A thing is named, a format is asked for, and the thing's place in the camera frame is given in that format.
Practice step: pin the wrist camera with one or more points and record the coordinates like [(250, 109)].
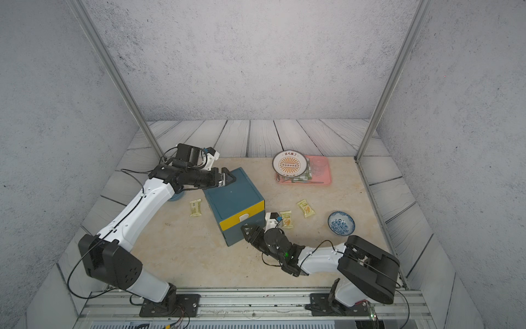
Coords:
[(273, 219), (211, 155)]

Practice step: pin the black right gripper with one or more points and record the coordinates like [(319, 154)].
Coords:
[(250, 234)]

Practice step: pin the small blue round plate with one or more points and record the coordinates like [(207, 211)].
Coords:
[(177, 197)]

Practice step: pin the right metal frame post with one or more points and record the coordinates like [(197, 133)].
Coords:
[(411, 36)]

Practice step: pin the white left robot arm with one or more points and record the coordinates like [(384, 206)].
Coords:
[(106, 256)]

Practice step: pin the yellow cookie packet three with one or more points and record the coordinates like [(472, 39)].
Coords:
[(286, 222)]

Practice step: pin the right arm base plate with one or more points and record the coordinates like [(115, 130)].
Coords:
[(328, 306)]

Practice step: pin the aluminium mounting rail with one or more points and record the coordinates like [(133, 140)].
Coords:
[(258, 308)]

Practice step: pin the yellow cookie packet one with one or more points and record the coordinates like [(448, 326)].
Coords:
[(195, 208)]

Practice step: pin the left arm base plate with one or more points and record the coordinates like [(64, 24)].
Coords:
[(173, 306)]

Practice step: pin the white orange patterned plate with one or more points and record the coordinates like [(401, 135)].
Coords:
[(289, 164)]

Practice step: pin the yellow cookie packet two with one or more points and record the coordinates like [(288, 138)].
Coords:
[(306, 208)]

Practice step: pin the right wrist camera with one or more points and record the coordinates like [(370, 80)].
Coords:
[(273, 219)]

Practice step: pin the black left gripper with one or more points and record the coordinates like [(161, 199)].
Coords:
[(216, 179)]

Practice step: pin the blue white ceramic bowl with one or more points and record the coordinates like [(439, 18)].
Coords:
[(341, 223)]

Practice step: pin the teal drawer cabinet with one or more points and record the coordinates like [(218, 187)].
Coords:
[(229, 200)]

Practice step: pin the left metal frame post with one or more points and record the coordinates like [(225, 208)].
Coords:
[(81, 14)]

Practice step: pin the metal frame post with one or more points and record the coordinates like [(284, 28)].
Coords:
[(411, 36), (81, 14)]

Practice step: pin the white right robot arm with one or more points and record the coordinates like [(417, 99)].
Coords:
[(366, 270)]

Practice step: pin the pink plastic tray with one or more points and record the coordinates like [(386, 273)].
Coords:
[(317, 173)]

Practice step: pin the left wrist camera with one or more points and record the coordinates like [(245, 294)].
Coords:
[(211, 155)]

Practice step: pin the yellow drawer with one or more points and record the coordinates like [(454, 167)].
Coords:
[(241, 216)]

